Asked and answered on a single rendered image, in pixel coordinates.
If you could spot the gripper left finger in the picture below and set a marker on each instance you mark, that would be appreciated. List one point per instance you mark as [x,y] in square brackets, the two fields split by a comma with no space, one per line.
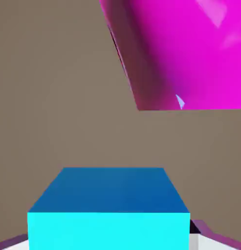
[14,243]

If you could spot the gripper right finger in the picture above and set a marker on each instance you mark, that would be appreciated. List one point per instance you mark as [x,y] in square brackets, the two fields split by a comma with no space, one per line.
[210,239]

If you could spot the small cyan cube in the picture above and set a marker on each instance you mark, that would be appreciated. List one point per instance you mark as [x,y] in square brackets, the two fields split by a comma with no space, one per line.
[108,214]

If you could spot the large magenta box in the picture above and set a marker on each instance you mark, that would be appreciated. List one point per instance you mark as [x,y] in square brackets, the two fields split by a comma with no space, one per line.
[186,58]

